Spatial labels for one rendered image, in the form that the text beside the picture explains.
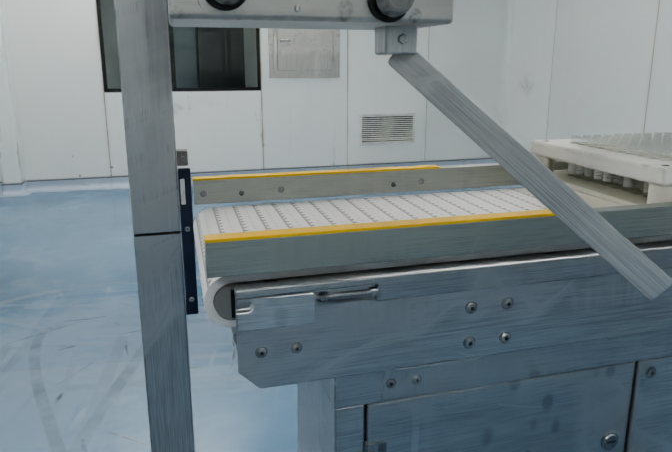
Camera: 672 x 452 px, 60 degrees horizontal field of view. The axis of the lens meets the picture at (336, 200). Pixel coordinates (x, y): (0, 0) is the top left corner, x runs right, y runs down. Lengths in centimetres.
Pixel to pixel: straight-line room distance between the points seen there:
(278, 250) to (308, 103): 522
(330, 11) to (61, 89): 520
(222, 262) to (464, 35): 587
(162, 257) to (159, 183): 10
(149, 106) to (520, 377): 54
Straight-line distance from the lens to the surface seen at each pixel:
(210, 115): 557
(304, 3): 45
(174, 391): 88
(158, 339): 84
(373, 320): 56
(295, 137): 571
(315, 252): 51
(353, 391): 63
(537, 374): 73
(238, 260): 50
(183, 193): 77
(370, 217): 70
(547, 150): 86
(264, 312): 52
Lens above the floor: 109
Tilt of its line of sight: 13 degrees down
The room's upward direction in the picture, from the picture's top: straight up
